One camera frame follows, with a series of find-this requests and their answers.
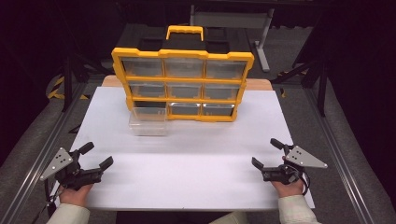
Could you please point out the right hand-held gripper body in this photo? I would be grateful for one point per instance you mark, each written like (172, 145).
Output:
(303, 158)

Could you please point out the black tripod stand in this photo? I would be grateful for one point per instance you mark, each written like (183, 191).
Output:
(67, 87)
(321, 90)

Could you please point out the yellow black drawer organizer cabinet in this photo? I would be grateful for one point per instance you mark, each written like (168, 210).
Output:
(183, 79)

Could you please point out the white foam board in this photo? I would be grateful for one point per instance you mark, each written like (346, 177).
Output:
(193, 161)

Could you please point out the person's right hand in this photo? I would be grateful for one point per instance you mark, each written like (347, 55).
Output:
(289, 189)

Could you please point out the aluminium floor rail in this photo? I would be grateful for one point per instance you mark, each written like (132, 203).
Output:
(333, 140)
(51, 140)

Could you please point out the wooden table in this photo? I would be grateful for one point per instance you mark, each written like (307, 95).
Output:
(109, 81)

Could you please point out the yellow black floor tape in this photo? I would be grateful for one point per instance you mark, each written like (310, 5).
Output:
(55, 90)

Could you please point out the clear plastic drawer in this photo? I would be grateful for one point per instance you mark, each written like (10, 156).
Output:
(148, 123)

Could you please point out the grey metal stand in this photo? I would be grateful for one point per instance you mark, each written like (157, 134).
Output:
(233, 20)

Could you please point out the person's left hand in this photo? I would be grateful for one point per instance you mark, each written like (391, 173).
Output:
(74, 196)

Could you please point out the set of small transparent drawers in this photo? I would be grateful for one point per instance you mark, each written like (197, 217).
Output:
(184, 90)

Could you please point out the person's beige clothing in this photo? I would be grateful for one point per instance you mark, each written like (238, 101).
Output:
(230, 218)

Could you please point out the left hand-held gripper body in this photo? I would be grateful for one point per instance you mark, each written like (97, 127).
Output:
(59, 161)

